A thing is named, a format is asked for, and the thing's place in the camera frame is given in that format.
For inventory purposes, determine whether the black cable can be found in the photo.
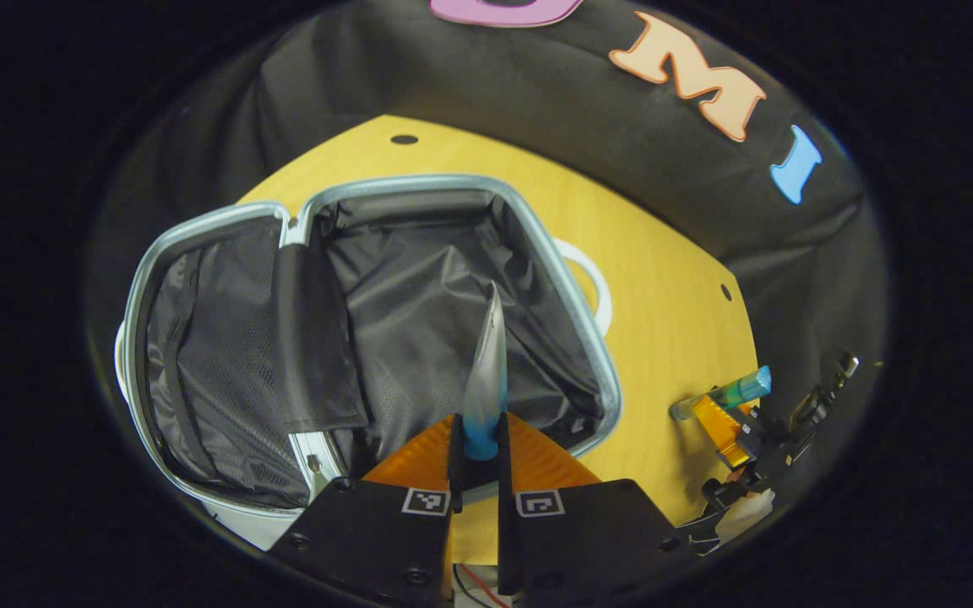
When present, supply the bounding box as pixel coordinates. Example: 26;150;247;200
453;564;487;607

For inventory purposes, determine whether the green bottle with teal cap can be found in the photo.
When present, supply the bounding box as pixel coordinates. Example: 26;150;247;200
670;365;773;421

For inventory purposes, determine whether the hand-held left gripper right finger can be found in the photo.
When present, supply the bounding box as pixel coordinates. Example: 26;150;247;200
497;412;690;605

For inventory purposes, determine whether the red cable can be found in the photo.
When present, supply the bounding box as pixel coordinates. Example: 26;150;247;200
461;564;511;607

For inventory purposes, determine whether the silver squeeze tube blue cap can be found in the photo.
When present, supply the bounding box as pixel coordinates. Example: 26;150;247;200
461;281;510;462

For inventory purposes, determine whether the black backdrop cloth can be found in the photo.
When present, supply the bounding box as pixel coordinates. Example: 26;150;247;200
90;0;889;508

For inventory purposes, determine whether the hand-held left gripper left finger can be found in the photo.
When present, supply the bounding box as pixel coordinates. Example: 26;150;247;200
267;414;458;608

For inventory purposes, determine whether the light blue suitcase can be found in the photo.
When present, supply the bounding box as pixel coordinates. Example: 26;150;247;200
113;173;622;551

